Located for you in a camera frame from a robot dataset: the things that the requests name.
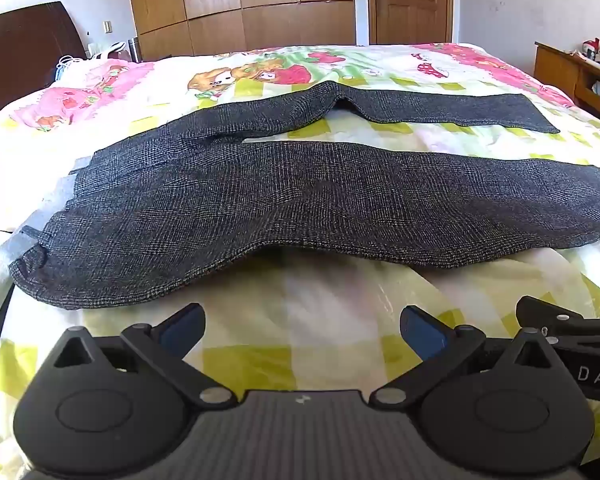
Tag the wooden wardrobe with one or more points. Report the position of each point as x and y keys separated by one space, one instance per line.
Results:
x=240 y=5

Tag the cartoon printed checkered bedsheet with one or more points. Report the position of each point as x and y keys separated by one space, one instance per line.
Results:
x=305 y=320

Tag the dark grey plaid pants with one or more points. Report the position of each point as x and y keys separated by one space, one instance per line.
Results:
x=280 y=200

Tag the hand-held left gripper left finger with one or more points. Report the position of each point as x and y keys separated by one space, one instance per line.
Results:
x=182 y=331

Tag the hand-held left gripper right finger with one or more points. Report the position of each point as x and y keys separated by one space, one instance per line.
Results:
x=421 y=331

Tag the dark wooden headboard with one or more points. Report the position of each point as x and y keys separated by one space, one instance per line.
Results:
x=15 y=50

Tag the wooden door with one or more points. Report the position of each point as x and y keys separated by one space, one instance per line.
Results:
x=410 y=0

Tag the wooden side cabinet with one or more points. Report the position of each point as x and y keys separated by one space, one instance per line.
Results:
x=570 y=77

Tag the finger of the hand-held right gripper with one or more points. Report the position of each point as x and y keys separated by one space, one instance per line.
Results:
x=550 y=316

